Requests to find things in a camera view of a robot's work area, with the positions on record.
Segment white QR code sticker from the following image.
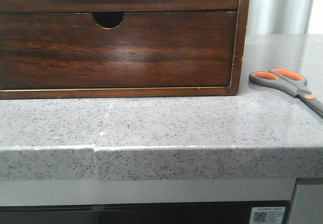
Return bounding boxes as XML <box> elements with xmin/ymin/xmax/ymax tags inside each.
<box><xmin>249</xmin><ymin>207</ymin><xmax>286</xmax><ymax>224</ymax></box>

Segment grey orange scissors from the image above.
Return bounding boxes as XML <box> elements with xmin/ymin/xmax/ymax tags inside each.
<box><xmin>249</xmin><ymin>69</ymin><xmax>322</xmax><ymax>118</ymax></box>

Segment white cabinet door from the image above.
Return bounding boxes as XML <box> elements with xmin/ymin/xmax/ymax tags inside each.
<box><xmin>289</xmin><ymin>178</ymin><xmax>322</xmax><ymax>224</ymax></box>

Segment dark wooden drawer cabinet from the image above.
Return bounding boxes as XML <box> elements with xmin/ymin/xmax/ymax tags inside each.
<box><xmin>1</xmin><ymin>0</ymin><xmax>249</xmax><ymax>99</ymax></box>

